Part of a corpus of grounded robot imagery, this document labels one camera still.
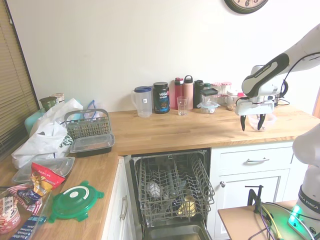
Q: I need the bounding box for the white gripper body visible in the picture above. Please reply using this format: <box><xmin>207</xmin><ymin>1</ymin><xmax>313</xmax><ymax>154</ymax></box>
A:
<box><xmin>234</xmin><ymin>96</ymin><xmax>276</xmax><ymax>117</ymax></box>

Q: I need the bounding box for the steel dishwasher door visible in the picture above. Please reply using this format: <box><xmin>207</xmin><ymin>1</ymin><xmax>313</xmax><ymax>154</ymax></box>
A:
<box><xmin>141</xmin><ymin>219</ymin><xmax>214</xmax><ymax>240</ymax></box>

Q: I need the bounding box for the grey dishwasher cutlery basket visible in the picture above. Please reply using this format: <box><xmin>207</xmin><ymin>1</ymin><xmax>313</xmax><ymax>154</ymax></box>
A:
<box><xmin>64</xmin><ymin>108</ymin><xmax>112</xmax><ymax>141</ymax></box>

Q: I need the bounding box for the clear plastic bowl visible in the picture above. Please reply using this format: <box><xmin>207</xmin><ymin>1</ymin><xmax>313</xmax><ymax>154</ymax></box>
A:
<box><xmin>247</xmin><ymin>112</ymin><xmax>277</xmax><ymax>133</ymax></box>

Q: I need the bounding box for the nut jar white lid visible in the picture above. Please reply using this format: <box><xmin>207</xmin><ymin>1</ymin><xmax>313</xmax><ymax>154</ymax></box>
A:
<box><xmin>225</xmin><ymin>89</ymin><xmax>240</xmax><ymax>112</ymax></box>

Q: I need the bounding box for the glass electric kettle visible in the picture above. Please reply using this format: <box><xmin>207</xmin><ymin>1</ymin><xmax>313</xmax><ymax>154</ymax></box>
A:
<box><xmin>273</xmin><ymin>79</ymin><xmax>290</xmax><ymax>108</ymax></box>

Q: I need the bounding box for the jar red checked lid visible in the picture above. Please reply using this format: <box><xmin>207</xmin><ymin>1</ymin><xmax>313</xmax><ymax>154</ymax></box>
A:
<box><xmin>221</xmin><ymin>81</ymin><xmax>232</xmax><ymax>95</ymax></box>
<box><xmin>211</xmin><ymin>81</ymin><xmax>223</xmax><ymax>96</ymax></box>

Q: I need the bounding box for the glass container blue-rimmed lid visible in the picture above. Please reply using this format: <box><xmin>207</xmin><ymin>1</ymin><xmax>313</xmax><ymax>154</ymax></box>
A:
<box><xmin>198</xmin><ymin>100</ymin><xmax>221</xmax><ymax>115</ymax></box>

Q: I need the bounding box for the white drawer front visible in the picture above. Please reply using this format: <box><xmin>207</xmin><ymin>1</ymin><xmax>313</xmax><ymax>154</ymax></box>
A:
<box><xmin>217</xmin><ymin>143</ymin><xmax>295</xmax><ymax>173</ymax></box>

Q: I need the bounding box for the black water bottle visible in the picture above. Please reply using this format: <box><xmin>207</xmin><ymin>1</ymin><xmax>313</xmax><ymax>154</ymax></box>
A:
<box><xmin>193</xmin><ymin>79</ymin><xmax>205</xmax><ymax>110</ymax></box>

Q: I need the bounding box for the clear drinking glass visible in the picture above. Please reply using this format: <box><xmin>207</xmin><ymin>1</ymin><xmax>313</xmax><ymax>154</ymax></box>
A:
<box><xmin>176</xmin><ymin>96</ymin><xmax>189</xmax><ymax>117</ymax></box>

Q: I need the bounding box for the pink water bottle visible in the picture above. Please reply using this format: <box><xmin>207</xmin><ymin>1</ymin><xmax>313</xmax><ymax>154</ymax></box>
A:
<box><xmin>183</xmin><ymin>74</ymin><xmax>195</xmax><ymax>111</ymax></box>

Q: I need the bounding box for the red water bottle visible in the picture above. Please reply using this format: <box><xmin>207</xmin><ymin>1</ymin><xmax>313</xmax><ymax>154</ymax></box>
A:
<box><xmin>174</xmin><ymin>77</ymin><xmax>185</xmax><ymax>110</ymax></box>

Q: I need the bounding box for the white cabinet door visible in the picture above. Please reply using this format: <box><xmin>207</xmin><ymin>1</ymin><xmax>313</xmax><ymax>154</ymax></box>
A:
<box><xmin>216</xmin><ymin>171</ymin><xmax>292</xmax><ymax>237</ymax></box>

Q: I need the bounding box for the black table clamp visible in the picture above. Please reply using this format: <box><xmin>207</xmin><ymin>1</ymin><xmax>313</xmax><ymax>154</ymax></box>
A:
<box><xmin>244</xmin><ymin>184</ymin><xmax>265</xmax><ymax>214</ymax></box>

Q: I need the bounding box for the black Vega protein tub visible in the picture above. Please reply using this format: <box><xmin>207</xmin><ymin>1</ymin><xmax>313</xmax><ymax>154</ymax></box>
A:
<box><xmin>152</xmin><ymin>81</ymin><xmax>171</xmax><ymax>115</ymax></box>

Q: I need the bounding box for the wooden robot mounting board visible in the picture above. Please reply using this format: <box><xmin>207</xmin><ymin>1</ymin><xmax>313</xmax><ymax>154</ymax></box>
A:
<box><xmin>217</xmin><ymin>199</ymin><xmax>320</xmax><ymax>240</ymax></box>

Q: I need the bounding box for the yellow cup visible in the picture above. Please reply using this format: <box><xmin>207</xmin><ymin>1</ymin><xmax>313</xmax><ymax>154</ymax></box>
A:
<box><xmin>177</xmin><ymin>195</ymin><xmax>197</xmax><ymax>218</ymax></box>

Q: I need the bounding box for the clear pitcher blue lid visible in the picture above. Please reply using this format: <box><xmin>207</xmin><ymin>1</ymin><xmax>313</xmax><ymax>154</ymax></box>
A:
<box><xmin>130</xmin><ymin>85</ymin><xmax>153</xmax><ymax>119</ymax></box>

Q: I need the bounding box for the clear zip bag blue seal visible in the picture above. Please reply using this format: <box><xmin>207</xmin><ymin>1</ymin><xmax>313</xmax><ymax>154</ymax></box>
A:
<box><xmin>82</xmin><ymin>99</ymin><xmax>108</xmax><ymax>120</ymax></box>

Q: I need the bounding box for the black takeaway container clear lid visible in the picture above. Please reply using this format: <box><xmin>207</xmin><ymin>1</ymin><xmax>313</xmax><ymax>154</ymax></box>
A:
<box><xmin>69</xmin><ymin>133</ymin><xmax>116</xmax><ymax>159</ymax></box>

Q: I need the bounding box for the green round container lid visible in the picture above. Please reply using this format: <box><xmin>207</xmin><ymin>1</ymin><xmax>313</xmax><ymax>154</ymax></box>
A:
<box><xmin>47</xmin><ymin>180</ymin><xmax>105</xmax><ymax>224</ymax></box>

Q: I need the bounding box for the white jar brown lid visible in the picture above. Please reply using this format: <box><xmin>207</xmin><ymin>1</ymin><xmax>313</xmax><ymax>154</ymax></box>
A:
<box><xmin>49</xmin><ymin>93</ymin><xmax>66</xmax><ymax>106</ymax></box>

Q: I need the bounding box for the dark green cup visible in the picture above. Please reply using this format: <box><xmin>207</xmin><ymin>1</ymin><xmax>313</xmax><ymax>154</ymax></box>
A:
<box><xmin>39</xmin><ymin>96</ymin><xmax>58</xmax><ymax>112</ymax></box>

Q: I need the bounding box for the white plastic shopping bag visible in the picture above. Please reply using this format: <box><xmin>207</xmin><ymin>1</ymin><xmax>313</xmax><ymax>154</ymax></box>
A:
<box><xmin>11</xmin><ymin>97</ymin><xmax>84</xmax><ymax>170</ymax></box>

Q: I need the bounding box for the red snack bag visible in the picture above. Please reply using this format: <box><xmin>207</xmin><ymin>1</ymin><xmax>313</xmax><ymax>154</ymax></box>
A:
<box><xmin>30</xmin><ymin>162</ymin><xmax>67</xmax><ymax>199</ymax></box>

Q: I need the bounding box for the teal plastic container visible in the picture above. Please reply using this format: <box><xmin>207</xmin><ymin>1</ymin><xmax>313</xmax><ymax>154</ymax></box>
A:
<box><xmin>24</xmin><ymin>108</ymin><xmax>47</xmax><ymax>137</ymax></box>

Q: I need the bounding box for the glass baking dish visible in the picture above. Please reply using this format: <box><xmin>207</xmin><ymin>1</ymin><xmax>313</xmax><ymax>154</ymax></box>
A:
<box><xmin>0</xmin><ymin>186</ymin><xmax>54</xmax><ymax>240</ymax></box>

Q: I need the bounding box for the clear plastic takeaway container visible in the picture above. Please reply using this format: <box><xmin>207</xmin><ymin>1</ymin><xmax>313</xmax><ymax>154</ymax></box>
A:
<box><xmin>11</xmin><ymin>156</ymin><xmax>76</xmax><ymax>185</ymax></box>

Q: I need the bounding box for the red white striped popcorn bag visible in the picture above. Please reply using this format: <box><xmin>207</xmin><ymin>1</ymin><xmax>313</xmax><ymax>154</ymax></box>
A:
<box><xmin>6</xmin><ymin>183</ymin><xmax>44</xmax><ymax>215</ymax></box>

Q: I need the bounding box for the beige window blind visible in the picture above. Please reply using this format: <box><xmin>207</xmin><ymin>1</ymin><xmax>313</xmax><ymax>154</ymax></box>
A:
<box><xmin>0</xmin><ymin>0</ymin><xmax>40</xmax><ymax>161</ymax></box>

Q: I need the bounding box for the blue food packet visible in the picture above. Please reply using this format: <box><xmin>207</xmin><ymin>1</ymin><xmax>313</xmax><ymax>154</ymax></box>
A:
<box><xmin>15</xmin><ymin>214</ymin><xmax>48</xmax><ymax>240</ymax></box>

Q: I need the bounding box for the pink white tub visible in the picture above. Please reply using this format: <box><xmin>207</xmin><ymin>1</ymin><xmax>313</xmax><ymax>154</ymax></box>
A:
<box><xmin>0</xmin><ymin>196</ymin><xmax>22</xmax><ymax>235</ymax></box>

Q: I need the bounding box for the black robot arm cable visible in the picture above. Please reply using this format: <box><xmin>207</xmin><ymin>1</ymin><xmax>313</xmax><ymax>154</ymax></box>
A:
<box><xmin>280</xmin><ymin>51</ymin><xmax>320</xmax><ymax>99</ymax></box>

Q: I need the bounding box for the silver drawer handle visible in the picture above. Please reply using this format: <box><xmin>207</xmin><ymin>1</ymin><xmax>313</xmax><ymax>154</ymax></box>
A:
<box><xmin>244</xmin><ymin>157</ymin><xmax>271</xmax><ymax>164</ymax></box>

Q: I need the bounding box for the grey wire dishwasher rack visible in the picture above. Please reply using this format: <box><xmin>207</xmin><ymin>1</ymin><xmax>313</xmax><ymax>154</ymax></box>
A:
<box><xmin>134</xmin><ymin>152</ymin><xmax>216</xmax><ymax>221</ymax></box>

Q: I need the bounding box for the purple cable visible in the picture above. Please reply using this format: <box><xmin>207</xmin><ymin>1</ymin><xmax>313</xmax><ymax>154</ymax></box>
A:
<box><xmin>246</xmin><ymin>203</ymin><xmax>280</xmax><ymax>240</ymax></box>

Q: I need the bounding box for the black round wall clock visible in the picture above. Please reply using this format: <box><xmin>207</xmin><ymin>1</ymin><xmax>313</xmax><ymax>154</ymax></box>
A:
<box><xmin>223</xmin><ymin>0</ymin><xmax>270</xmax><ymax>15</ymax></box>

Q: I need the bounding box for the yellow cable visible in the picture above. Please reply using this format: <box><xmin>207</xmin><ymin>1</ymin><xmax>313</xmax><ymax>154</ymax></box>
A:
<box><xmin>261</xmin><ymin>204</ymin><xmax>283</xmax><ymax>240</ymax></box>

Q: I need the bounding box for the silver cabinet bar handle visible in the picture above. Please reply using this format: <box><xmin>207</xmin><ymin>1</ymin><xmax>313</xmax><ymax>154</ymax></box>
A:
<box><xmin>119</xmin><ymin>196</ymin><xmax>129</xmax><ymax>222</ymax></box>

